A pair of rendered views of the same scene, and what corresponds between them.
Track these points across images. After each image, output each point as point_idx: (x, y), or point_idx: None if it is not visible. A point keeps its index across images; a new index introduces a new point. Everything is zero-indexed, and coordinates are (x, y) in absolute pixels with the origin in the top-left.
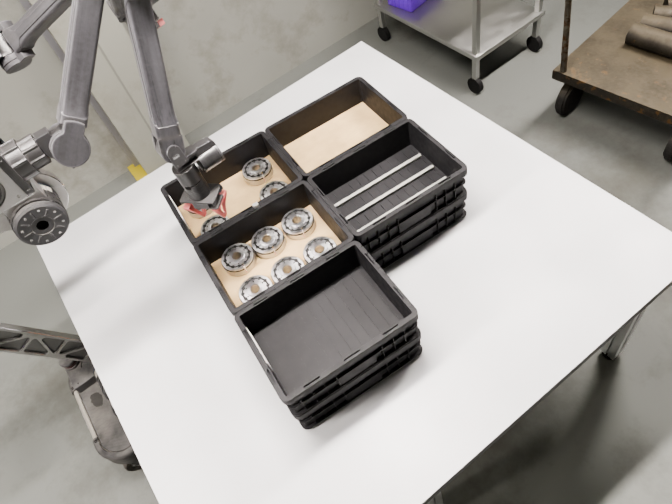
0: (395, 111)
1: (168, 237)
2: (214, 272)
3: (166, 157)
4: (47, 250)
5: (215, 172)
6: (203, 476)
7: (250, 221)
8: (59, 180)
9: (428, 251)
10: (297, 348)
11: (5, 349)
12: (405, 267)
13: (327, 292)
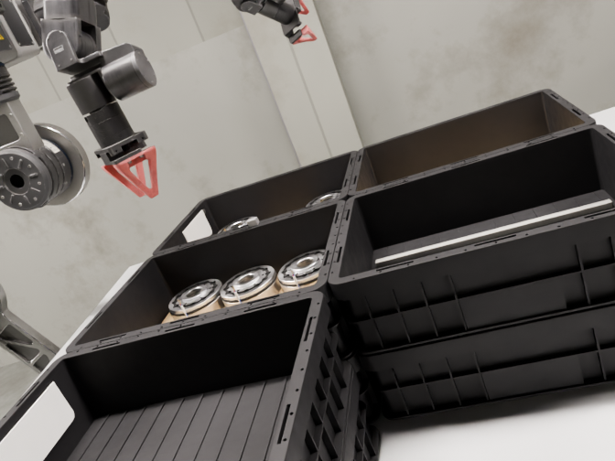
0: (577, 119)
1: None
2: (149, 305)
3: (48, 49)
4: (129, 273)
5: (277, 198)
6: None
7: (239, 247)
8: (77, 147)
9: (556, 417)
10: None
11: (14, 352)
12: (479, 433)
13: (245, 394)
